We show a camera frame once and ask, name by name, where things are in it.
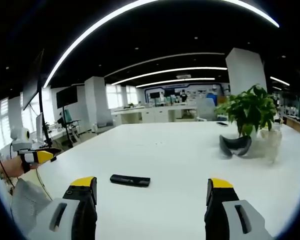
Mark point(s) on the white office counter desk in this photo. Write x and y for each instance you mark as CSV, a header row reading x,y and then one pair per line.
x,y
152,113

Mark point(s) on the black remote control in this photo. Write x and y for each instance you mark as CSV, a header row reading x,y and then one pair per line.
x,y
130,180

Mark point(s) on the clear glass vase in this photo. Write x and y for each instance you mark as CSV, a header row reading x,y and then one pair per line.
x,y
271,142

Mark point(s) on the large black monitor on pole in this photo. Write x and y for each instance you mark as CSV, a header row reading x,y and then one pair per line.
x,y
32,82

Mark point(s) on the black headset goggles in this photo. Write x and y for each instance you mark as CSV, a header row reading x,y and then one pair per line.
x,y
235,146

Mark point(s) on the black screen on wheeled stand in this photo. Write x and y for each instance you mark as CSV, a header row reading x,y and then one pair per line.
x,y
67,98

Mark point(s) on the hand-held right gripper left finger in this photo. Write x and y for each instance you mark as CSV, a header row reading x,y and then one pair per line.
x,y
65,217

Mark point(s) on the long curved ceiling light strip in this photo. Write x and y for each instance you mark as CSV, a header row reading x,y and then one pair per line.
x,y
110,20

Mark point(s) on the grey mesh chair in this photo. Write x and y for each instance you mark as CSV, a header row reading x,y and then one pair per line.
x,y
27,202

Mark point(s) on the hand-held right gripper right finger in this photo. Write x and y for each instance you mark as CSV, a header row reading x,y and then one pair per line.
x,y
237,220

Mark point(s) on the dark smartphone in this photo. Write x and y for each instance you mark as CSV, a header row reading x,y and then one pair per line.
x,y
222,123

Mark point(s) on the green potted plant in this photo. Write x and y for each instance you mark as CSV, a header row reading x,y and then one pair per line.
x,y
250,110

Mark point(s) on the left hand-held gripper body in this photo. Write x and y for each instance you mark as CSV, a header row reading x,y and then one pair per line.
x,y
20,140

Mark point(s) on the white ceiling light strip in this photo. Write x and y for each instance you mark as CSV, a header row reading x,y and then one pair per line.
x,y
175,81
170,72

